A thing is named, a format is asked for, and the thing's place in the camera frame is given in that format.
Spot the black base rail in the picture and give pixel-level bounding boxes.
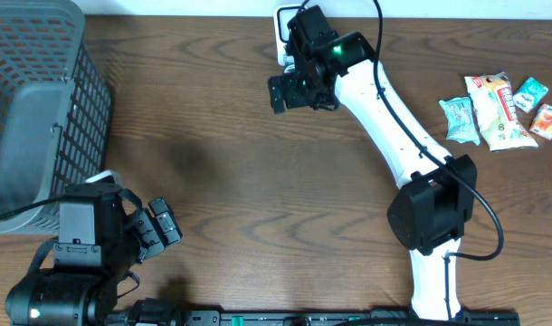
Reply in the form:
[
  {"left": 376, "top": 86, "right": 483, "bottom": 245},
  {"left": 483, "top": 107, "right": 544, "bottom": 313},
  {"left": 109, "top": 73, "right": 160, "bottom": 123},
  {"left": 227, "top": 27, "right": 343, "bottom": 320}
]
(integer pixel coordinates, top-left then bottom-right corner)
[{"left": 108, "top": 309, "right": 521, "bottom": 326}]

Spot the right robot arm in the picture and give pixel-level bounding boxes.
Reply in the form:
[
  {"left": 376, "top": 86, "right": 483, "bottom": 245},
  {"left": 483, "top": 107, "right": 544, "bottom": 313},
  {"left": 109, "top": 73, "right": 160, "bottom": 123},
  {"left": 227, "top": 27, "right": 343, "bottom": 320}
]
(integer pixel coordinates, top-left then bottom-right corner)
[{"left": 268, "top": 4, "right": 477, "bottom": 321}]

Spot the white barcode scanner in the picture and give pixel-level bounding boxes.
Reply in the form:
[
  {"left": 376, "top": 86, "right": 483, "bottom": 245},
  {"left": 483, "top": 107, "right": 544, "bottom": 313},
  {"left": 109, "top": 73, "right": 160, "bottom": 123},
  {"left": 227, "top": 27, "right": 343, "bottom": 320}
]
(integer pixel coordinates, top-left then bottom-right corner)
[{"left": 273, "top": 4, "right": 301, "bottom": 67}]

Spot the green tissue pack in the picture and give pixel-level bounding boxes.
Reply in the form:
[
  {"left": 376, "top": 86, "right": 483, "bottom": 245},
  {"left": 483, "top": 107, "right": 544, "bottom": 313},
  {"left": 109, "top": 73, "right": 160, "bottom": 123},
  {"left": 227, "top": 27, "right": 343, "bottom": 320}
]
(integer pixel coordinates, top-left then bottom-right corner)
[{"left": 513, "top": 77, "right": 548, "bottom": 112}]

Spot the orange tissue pack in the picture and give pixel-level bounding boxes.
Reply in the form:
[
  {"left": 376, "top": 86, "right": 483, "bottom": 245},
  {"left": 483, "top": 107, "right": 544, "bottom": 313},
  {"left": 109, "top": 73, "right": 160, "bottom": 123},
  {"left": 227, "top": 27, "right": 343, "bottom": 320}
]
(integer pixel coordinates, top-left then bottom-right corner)
[{"left": 529, "top": 103, "right": 552, "bottom": 140}]

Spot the white blue snack bag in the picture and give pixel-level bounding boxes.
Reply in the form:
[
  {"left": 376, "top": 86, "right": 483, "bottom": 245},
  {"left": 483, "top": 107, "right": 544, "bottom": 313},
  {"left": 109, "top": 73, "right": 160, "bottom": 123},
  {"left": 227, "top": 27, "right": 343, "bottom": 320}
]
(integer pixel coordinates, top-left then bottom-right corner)
[{"left": 464, "top": 72, "right": 538, "bottom": 152}]

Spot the light green wipes pack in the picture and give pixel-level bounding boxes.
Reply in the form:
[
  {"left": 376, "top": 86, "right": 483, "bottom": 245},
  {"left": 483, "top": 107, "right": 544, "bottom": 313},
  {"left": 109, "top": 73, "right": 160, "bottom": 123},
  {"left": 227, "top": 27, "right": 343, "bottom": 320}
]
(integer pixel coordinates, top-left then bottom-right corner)
[{"left": 439, "top": 97, "right": 481, "bottom": 146}]

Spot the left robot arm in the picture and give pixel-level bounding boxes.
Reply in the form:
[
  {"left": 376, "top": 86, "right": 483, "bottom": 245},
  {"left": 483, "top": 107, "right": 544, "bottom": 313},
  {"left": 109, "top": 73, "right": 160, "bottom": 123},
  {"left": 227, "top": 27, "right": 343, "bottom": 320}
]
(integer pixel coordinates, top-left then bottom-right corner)
[{"left": 5, "top": 170, "right": 183, "bottom": 325}]

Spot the grey plastic shopping basket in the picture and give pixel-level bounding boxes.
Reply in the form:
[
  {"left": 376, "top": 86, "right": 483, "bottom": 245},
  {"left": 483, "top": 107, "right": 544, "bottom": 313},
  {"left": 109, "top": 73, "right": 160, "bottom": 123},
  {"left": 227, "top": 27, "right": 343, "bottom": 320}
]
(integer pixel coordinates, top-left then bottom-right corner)
[{"left": 0, "top": 1, "right": 113, "bottom": 234}]

